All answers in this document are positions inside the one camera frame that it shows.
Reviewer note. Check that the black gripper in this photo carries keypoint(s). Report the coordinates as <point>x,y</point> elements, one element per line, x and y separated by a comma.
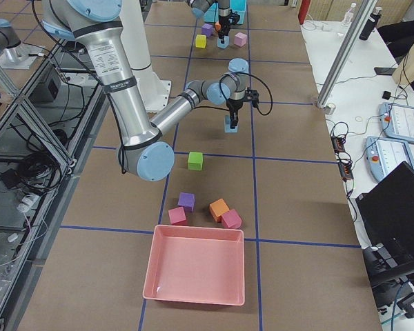
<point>234,104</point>
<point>223,16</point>

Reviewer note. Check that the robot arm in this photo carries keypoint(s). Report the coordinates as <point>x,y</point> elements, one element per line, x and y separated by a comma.
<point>97,25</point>
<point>199,7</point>

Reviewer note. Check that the pink foam block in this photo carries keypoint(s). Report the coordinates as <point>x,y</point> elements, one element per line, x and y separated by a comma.
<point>240,39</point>

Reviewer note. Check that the purple foam block left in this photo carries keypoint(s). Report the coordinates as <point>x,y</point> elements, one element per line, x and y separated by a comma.
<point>207,30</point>

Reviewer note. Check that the purple foam block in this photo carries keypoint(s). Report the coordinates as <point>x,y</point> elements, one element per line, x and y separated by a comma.
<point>207,30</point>
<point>187,201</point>

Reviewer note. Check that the cyan plastic tray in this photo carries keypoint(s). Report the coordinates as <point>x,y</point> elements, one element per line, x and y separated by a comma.
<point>238,7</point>

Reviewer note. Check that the yellow foam block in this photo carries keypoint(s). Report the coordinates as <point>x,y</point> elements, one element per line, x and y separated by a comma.
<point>200,41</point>

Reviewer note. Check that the green foam block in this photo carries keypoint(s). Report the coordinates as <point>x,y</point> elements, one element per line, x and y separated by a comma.
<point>195,161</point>

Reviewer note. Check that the orange foam block right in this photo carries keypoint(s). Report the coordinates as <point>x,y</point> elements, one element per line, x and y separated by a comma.
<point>217,209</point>

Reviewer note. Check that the purple foam block right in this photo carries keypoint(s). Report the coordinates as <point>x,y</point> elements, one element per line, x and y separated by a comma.
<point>187,201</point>

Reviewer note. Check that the magenta foam block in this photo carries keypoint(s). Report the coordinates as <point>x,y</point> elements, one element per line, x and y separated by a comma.
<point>231,219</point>

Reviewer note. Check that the red foam block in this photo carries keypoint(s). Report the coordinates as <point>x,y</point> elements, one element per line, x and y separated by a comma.
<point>177,216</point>

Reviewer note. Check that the black water bottle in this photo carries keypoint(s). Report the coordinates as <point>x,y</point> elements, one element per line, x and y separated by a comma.
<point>371,23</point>

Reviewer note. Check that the pink plastic tray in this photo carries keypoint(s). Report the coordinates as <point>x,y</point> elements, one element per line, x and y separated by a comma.
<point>196,265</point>

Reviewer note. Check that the teach pendant near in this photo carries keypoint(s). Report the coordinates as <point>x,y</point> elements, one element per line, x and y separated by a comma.
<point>385,154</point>

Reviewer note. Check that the teach pendant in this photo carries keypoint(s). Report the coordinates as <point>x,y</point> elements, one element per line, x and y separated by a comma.
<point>397,121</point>
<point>385,154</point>

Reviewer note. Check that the teach pendant far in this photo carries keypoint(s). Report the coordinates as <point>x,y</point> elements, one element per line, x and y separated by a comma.
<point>397,121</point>

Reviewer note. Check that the black laptop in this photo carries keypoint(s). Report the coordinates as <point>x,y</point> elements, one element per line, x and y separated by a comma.
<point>388,209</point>

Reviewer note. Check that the aluminium frame pillar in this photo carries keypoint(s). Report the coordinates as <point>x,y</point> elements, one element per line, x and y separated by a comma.
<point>351,26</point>

